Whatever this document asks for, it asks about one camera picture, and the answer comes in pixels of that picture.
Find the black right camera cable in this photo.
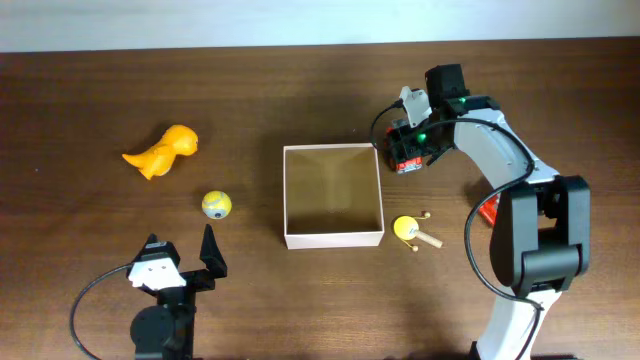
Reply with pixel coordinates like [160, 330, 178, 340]
[369, 99, 545, 360]

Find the red fire truck grey top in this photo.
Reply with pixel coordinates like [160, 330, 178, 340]
[478, 195, 500, 226]

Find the black left camera cable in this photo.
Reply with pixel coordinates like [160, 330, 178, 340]
[69, 263, 135, 360]

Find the yellow grey ball toy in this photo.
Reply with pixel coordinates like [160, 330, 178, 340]
[201, 191, 232, 220]

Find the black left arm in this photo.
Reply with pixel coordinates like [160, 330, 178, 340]
[127, 224, 227, 360]

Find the yellow wooden rattle drum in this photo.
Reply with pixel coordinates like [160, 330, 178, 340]
[393, 212, 443, 253]

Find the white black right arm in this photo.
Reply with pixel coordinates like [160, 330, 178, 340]
[382, 64, 591, 359]

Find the pink box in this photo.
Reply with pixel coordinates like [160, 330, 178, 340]
[283, 143, 385, 250]

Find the red fire truck with ladder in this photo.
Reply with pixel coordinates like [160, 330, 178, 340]
[383, 119, 426, 174]

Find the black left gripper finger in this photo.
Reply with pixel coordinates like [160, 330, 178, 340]
[199, 224, 227, 278]
[132, 233, 180, 265]

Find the black camera cable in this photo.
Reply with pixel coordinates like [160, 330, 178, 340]
[69, 263, 135, 360]
[369, 99, 545, 360]

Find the orange dinosaur toy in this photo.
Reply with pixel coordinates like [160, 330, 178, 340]
[122, 124, 199, 180]

